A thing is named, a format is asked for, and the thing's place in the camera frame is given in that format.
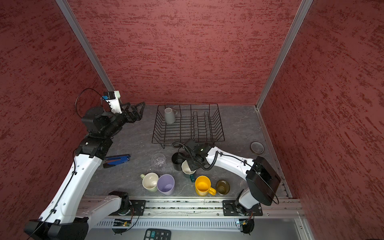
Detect dark green mug white inside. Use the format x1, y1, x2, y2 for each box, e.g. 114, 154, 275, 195
182, 161, 196, 183

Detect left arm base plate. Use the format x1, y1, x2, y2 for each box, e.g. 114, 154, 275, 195
117, 200, 146, 216

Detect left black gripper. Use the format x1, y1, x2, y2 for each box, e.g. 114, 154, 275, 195
102, 101, 146, 138

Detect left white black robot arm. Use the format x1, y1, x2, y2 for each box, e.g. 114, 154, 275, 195
24, 102, 146, 240

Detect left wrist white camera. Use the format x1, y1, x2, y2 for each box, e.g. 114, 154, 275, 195
102, 91, 122, 114

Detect clear glass cup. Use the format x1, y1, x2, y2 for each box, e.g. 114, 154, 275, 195
151, 154, 166, 171

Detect yellow mug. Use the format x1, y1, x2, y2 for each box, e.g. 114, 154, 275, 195
195, 176, 217, 197

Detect cream light green mug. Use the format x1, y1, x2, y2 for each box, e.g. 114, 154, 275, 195
140, 173, 159, 192

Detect grey white mug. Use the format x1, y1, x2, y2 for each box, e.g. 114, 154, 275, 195
164, 108, 178, 124

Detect black calculator remote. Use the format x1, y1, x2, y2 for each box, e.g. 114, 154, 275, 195
144, 229, 171, 240

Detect black mug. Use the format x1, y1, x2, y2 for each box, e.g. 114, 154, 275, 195
172, 153, 186, 171

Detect olive green glass cup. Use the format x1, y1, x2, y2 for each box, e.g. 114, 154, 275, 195
216, 180, 231, 195

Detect blue black crimping tool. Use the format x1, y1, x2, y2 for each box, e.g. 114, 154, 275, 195
103, 155, 131, 169

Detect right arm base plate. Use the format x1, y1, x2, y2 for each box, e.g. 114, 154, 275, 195
222, 200, 263, 217

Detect black wire dish rack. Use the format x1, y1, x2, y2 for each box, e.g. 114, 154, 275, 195
152, 104, 225, 148

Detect lilac plastic cup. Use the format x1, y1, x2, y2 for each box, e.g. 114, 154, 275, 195
157, 174, 175, 196

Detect aluminium rail frame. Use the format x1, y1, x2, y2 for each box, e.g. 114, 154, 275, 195
77, 196, 314, 240

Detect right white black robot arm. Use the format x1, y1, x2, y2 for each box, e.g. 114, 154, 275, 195
180, 140, 281, 209

